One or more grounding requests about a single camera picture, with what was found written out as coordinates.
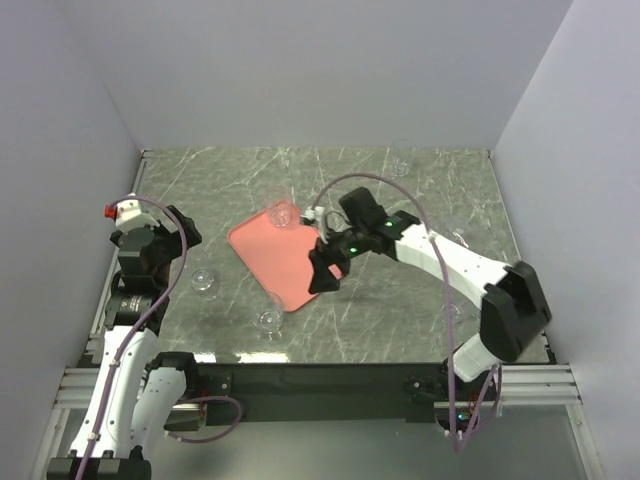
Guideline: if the salmon pink plastic tray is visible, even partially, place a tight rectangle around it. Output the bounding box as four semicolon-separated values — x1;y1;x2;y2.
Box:
227;205;319;312

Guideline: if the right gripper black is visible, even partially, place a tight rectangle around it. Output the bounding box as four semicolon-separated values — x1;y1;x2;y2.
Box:
308;223;370;296

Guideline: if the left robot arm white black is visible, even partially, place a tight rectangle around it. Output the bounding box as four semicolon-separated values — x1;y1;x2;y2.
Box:
46;194;202;479

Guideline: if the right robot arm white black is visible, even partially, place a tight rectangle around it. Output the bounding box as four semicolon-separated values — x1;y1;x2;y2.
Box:
301;187;552;399

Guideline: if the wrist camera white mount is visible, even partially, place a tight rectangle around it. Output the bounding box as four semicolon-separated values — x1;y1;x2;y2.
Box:
300;206;332;245
104;193;159;233

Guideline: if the clear glass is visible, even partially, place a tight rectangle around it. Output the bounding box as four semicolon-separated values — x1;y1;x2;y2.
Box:
388;139;417;177
265;185;294;228
188;255;218;299
253;292;284;337

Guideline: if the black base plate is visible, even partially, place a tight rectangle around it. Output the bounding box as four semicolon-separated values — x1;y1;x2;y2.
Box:
161;358;449;426

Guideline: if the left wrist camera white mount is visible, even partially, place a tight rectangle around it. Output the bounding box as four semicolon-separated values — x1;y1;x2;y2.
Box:
104;193;159;233

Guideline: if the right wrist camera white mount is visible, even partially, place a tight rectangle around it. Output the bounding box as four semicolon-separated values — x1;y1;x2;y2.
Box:
300;206;332;245

